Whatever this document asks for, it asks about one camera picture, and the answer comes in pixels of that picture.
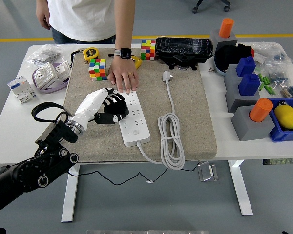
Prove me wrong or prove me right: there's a yellow lemon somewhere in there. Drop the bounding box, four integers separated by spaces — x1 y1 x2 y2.
274 104 293 130

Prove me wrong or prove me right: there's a clear bag of screws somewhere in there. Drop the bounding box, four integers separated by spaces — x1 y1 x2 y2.
26 43 75 69

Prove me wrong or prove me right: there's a person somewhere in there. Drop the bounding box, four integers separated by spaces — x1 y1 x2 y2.
46 0 117 45

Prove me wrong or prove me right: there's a person's left hand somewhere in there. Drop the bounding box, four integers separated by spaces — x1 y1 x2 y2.
107 58 139 94

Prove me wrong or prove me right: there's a person's right hand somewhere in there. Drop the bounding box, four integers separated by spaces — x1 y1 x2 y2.
36 0 51 30

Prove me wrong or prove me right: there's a black film-wrapped box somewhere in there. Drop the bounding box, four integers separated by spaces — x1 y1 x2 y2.
155 37 214 71

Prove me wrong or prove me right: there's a grey-brown mat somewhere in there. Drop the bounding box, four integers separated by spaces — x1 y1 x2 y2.
61 47 218 163

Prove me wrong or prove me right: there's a black cloth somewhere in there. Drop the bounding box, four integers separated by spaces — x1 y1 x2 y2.
214 43 255 71

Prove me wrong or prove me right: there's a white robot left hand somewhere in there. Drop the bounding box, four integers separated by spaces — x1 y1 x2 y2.
73 87 129 129

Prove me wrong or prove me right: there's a white power strip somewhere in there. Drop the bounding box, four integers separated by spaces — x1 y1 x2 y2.
113 89 151 147

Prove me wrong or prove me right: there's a pale blue dish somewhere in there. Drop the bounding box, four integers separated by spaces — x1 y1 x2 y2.
213 55 228 77

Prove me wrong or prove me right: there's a purple band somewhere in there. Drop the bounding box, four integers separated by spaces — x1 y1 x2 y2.
32 62 71 95

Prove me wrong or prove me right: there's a metal foot pedal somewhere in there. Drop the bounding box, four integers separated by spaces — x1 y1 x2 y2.
197 162 219 182

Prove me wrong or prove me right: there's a clear bag of blue parts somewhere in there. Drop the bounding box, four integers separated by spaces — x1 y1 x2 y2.
268 69 290 86

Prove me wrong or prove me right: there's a white circuit breaker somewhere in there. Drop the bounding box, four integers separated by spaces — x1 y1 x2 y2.
6 75 38 104

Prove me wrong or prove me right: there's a blue block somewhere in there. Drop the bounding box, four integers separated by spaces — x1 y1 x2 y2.
238 73 261 97
235 56 256 78

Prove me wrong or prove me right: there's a large clear plastic bag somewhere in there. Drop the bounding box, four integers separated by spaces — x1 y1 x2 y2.
252 41 293 71

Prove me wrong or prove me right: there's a grey two-slot holder block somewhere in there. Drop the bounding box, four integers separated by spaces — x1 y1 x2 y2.
224 64 261 114

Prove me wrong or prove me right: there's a black plug adapter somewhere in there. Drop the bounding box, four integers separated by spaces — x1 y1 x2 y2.
104 96 129 115

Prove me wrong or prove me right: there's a thin black plug cord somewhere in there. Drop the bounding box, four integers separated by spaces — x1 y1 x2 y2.
67 160 208 186

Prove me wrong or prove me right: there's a yellow tape measure, 5m print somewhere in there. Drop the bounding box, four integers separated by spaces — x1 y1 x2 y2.
70 47 100 64

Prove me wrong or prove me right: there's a table control panel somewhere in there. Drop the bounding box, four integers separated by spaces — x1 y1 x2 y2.
263 158 293 166

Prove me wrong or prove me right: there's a black wristwatch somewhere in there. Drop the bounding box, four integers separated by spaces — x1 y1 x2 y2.
113 47 132 60

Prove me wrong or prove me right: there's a black office chair base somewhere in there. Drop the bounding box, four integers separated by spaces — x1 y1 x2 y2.
191 0 231 14

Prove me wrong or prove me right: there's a blue plastic bin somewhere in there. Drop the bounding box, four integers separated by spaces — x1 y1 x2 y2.
265 97 293 143

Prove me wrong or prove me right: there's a white table leg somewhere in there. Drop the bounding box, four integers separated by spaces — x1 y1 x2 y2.
228 159 254 216
61 163 81 223

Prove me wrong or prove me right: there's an orange cylinder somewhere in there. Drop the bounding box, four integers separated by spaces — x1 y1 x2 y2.
249 98 273 123
219 18 235 39

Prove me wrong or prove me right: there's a white power cord with plug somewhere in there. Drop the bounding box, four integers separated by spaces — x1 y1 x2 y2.
136 70 186 171

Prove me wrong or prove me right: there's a multicolour puzzle cube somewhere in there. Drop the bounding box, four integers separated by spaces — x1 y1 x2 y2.
140 39 157 61
88 58 108 82

